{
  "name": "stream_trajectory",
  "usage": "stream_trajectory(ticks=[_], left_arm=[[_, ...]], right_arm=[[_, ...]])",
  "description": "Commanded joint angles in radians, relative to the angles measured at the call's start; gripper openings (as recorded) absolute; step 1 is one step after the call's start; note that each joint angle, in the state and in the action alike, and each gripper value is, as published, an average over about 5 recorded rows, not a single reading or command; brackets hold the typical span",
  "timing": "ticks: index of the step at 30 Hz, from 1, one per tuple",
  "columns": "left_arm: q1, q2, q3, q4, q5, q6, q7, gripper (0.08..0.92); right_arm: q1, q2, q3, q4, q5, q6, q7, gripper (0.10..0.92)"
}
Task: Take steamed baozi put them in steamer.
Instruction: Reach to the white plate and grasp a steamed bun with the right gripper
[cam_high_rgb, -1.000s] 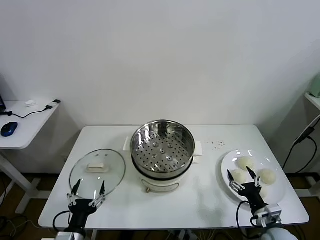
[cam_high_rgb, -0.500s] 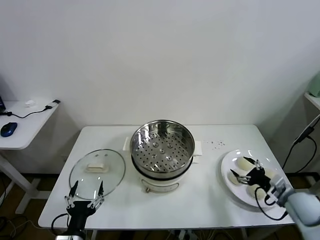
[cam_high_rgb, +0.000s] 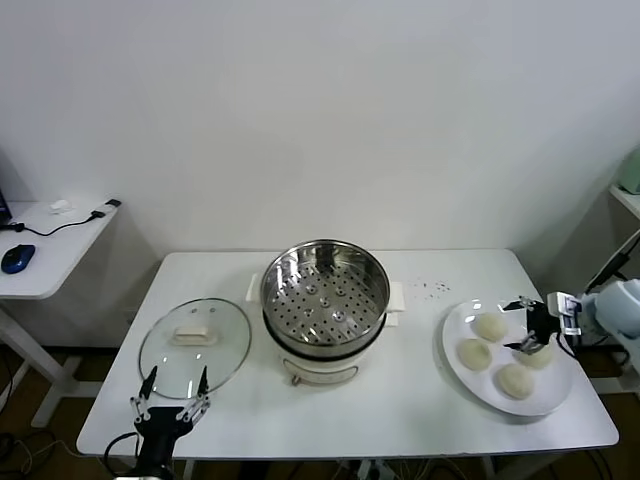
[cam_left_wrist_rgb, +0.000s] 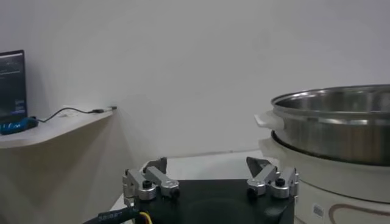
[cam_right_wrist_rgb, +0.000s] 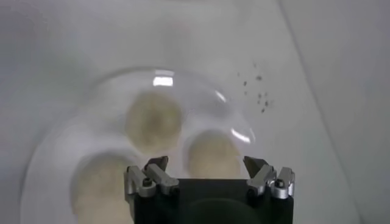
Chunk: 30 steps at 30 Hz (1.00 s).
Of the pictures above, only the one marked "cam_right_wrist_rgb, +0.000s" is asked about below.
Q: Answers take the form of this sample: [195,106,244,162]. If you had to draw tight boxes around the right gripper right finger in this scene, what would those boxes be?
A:
[243,155,296,200]

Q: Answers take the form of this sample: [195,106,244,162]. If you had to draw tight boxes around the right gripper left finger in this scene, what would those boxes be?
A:
[123,155,180,202]

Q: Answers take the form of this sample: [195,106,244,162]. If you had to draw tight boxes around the white steamed baozi bun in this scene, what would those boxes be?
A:
[124,90,183,155]
[70,153,137,224]
[186,130,242,180]

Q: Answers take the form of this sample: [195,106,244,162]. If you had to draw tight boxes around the white round plate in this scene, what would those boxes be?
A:
[19,66,257,224]

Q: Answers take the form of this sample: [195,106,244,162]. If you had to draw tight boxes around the scattered dark crumbs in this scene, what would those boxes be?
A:
[236,62,275,114]

